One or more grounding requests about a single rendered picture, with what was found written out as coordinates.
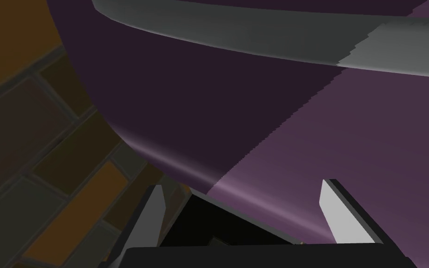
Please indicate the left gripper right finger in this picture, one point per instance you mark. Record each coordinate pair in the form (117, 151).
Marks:
(343, 223)

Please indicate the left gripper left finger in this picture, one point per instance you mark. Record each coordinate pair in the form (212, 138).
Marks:
(148, 223)

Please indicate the purple rounded cabinet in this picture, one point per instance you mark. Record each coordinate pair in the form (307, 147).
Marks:
(207, 108)

